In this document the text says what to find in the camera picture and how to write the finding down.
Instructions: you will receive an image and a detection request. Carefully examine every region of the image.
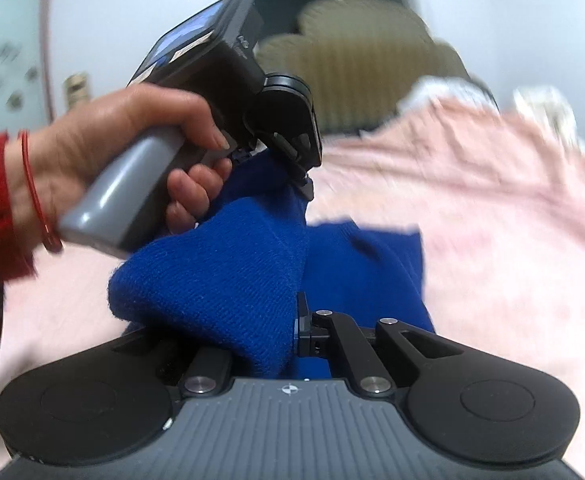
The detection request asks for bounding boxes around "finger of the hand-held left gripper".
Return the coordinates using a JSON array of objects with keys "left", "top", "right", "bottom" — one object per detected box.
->
[{"left": 271, "top": 132, "right": 318, "bottom": 201}]

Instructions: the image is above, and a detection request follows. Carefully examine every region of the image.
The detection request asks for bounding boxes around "pink fleece blanket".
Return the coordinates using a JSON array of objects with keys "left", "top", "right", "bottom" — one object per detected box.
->
[{"left": 0, "top": 95, "right": 585, "bottom": 480}]

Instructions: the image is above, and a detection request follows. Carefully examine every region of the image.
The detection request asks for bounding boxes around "thin brown pole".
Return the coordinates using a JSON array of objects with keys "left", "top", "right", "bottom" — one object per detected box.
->
[{"left": 38, "top": 0, "right": 57, "bottom": 103}]

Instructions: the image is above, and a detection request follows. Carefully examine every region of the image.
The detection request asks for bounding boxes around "white crumpled cloth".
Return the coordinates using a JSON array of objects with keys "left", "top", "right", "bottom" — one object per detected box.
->
[{"left": 513, "top": 86, "right": 579, "bottom": 142}]

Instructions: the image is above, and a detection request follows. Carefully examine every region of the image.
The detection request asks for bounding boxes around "person's left hand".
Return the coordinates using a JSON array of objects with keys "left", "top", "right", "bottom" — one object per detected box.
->
[{"left": 7, "top": 84, "right": 234, "bottom": 252}]

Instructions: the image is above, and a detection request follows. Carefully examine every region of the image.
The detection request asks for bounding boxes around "blue knit sweater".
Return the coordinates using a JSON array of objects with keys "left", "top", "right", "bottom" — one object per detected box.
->
[{"left": 107, "top": 152, "right": 435, "bottom": 382}]

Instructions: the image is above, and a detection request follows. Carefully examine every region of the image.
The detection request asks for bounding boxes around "olive padded headboard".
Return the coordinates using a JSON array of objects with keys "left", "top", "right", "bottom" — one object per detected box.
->
[{"left": 255, "top": 0, "right": 474, "bottom": 137}]

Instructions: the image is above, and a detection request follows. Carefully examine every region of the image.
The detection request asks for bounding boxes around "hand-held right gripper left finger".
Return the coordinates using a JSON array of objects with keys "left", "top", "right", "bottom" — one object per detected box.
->
[{"left": 117, "top": 330, "right": 234, "bottom": 396}]

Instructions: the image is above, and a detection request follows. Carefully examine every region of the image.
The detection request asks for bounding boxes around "red string bracelet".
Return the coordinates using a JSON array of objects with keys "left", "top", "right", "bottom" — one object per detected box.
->
[{"left": 16, "top": 129, "right": 65, "bottom": 254}]

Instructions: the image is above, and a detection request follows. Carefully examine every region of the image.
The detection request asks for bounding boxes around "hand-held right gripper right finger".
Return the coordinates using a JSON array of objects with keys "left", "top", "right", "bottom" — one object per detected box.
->
[{"left": 295, "top": 291, "right": 464, "bottom": 397}]

